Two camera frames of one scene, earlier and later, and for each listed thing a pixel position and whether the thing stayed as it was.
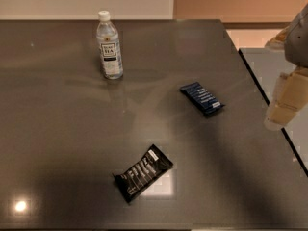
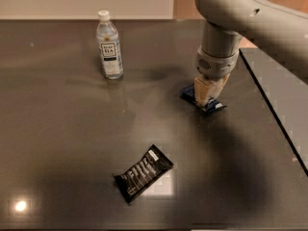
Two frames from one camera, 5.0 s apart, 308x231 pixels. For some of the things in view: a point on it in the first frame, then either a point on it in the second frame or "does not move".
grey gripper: x=298 y=42 → x=216 y=65
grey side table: x=267 y=65 does not move
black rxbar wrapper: x=141 y=176 does not move
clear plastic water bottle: x=110 y=48 does not move
